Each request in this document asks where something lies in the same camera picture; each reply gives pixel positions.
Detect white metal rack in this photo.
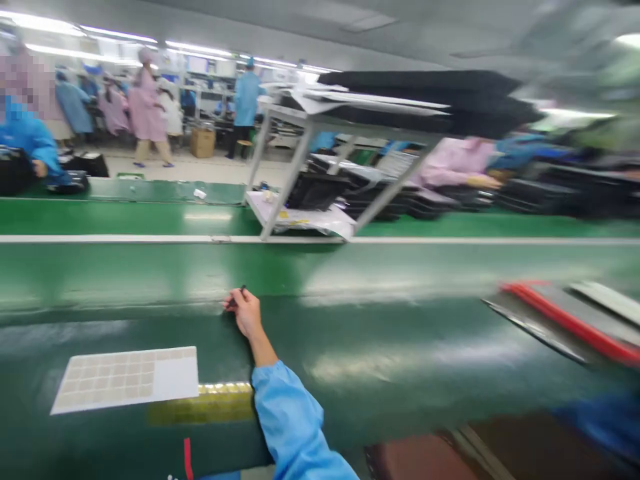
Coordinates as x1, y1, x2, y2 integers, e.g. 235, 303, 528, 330
243, 82, 453, 245

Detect brown panel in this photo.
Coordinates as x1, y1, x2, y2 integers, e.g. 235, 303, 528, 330
363, 412, 640, 480

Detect white sticker sheet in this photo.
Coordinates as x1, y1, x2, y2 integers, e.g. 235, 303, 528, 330
49, 345, 201, 416

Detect pile of black housings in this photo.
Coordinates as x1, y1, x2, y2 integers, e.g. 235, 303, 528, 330
285, 152, 496, 223

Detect black boxes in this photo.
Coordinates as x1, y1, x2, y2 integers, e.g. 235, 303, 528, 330
0, 145, 110, 197

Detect yellow tape strip sheet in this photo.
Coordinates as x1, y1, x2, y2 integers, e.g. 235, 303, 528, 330
148, 382, 256, 427

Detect grey flat sheet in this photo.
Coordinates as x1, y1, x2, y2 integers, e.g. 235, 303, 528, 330
567, 281, 640, 329

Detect person's left hand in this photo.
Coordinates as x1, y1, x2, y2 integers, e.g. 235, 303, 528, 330
223, 288, 267, 343

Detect green conveyor belt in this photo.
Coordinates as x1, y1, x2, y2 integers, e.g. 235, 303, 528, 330
0, 178, 640, 313

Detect stack of black foam trays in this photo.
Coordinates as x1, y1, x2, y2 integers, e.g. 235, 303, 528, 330
317, 69, 546, 140

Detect cardboard box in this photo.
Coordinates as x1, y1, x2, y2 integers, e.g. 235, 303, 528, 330
189, 127, 217, 159

